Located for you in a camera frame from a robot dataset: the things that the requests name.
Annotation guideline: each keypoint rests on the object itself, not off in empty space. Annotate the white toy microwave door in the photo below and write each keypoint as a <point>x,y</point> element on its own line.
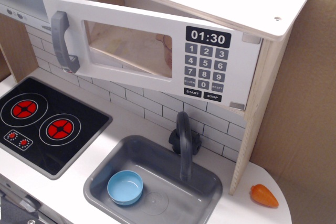
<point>210,62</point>

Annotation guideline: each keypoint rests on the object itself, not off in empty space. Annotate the wooden toy microwave cabinet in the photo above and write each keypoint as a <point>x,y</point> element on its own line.
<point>270,19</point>

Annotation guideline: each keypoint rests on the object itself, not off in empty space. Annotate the grey range hood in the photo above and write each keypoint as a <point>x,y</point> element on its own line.
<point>18,3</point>

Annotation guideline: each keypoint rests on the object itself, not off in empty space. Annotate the orange translucent pot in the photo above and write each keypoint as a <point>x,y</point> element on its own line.
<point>167,44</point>

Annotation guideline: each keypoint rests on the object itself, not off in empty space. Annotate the black toy stovetop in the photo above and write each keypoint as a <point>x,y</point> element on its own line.
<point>47,129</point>

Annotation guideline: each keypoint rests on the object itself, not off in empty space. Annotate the dark grey toy faucet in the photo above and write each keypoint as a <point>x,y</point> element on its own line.
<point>185,143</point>

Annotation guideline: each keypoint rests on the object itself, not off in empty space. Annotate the light blue bowl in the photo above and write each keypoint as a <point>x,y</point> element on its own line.
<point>125,187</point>

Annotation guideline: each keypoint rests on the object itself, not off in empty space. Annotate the grey toy sink basin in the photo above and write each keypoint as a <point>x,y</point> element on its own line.
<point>165,197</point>

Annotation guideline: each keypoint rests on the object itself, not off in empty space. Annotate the brown cardboard panel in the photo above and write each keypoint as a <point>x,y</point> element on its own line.
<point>296,140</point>

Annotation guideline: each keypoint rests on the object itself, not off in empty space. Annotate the orange toy carrot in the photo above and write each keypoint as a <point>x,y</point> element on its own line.
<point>262,195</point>

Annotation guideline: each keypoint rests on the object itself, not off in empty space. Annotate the grey oven front handle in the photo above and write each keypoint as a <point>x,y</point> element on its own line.
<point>24,209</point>

